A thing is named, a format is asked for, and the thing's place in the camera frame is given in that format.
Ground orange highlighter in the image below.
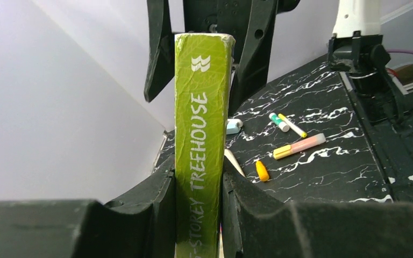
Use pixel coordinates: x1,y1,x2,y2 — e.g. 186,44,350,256
255,160,270,182

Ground yellow pink highlighter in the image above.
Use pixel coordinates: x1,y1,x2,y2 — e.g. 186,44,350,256
273,133,326,160

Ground green book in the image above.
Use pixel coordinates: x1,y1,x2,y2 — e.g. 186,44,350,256
175,33,235,257

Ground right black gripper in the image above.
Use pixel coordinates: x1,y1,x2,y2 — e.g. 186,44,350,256
144,0,299,116

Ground beige backpack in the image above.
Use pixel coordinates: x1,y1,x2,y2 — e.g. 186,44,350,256
224,148,246,177

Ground light blue eraser box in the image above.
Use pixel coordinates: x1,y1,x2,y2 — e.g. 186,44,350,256
226,119,244,135

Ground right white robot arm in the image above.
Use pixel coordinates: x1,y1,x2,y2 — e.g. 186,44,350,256
144,1,412,123

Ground yellow white pen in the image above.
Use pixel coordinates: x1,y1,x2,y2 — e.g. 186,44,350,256
278,113,308,138

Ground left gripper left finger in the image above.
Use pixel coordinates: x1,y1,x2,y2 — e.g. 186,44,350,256
0,156,176,257

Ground green white glue stick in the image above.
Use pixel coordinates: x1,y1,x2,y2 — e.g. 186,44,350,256
269,113,290,132

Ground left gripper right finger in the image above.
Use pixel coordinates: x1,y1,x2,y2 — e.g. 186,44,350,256
222,160,413,257

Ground black base frame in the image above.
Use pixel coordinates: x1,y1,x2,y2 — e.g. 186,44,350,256
340,72,413,203

